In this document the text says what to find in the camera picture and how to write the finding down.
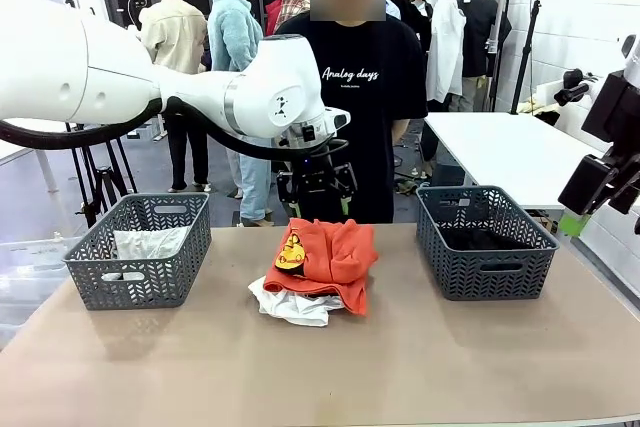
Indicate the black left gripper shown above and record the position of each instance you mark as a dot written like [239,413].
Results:
[317,182]

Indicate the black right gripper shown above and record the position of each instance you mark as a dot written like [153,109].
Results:
[617,112]

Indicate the orange hoodie with yellow print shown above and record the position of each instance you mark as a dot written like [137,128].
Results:
[340,257]

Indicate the white t-shirt with black print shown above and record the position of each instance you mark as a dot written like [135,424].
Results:
[295,312]

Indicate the black shorts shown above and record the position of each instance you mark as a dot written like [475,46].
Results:
[480,242]

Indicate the grey sweatshirt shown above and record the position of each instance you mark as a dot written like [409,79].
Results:
[150,244]

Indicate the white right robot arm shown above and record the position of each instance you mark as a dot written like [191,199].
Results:
[634,54]

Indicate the person's left forearm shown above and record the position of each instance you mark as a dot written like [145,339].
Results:
[401,129]

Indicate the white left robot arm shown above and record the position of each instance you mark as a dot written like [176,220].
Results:
[75,77]

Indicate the person in black t-shirt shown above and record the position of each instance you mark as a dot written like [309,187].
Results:
[380,112]

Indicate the pale yellow cloth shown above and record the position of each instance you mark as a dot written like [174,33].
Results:
[537,106]

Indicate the white table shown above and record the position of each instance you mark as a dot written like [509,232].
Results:
[30,147]
[500,157]

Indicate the grey plastic lattice basket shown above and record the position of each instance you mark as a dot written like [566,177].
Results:
[490,277]
[150,287]

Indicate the black light stand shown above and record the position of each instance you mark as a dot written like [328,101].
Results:
[525,57]

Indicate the mannequin in blue fleece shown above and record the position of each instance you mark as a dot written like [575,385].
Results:
[232,42]

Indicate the mannequin in white shirt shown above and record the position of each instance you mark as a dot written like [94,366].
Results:
[445,47]

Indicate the black backdrop stand poles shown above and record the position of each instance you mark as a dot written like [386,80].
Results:
[501,22]

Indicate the mannequin in black shirt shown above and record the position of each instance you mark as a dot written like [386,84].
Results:
[477,32]

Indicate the mannequin in cream shirt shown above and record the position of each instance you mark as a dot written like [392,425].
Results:
[172,32]

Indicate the clear plastic storage box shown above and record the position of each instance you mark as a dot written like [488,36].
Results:
[25,277]

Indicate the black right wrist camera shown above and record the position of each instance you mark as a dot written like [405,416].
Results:
[575,87]

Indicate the black camera tripod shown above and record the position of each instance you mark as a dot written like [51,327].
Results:
[100,182]

